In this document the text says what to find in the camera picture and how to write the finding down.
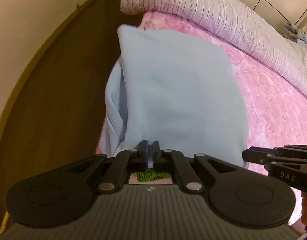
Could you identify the pink rose blanket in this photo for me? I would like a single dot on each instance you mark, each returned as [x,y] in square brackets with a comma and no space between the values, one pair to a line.
[268,110]

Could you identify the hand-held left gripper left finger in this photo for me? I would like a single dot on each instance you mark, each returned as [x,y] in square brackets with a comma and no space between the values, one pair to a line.
[144,152]

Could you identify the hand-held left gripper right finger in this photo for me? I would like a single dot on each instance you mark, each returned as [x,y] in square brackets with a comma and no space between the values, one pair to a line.
[156,152]

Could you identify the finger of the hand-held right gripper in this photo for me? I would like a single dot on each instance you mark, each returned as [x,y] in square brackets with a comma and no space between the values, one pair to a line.
[258,155]
[296,148]

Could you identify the light blue sweater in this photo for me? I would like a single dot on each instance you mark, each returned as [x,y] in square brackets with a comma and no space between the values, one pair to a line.
[181,85]

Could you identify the striped lilac duvet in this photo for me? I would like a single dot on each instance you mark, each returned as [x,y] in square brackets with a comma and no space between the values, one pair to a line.
[231,17]

